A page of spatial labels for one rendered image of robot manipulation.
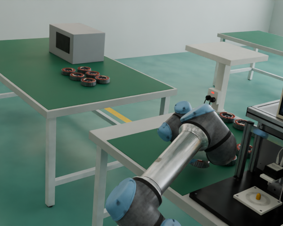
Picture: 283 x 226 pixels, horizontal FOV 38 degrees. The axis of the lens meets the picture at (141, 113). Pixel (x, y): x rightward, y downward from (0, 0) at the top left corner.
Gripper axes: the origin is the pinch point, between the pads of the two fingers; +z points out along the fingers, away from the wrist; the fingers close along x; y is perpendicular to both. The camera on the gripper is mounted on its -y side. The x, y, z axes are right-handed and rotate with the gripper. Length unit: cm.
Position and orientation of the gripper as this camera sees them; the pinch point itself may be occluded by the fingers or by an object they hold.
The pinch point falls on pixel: (199, 161)
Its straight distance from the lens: 206.5
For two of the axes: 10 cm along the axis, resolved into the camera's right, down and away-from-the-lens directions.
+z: 3.4, 7.4, 5.8
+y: 7.9, -5.6, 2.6
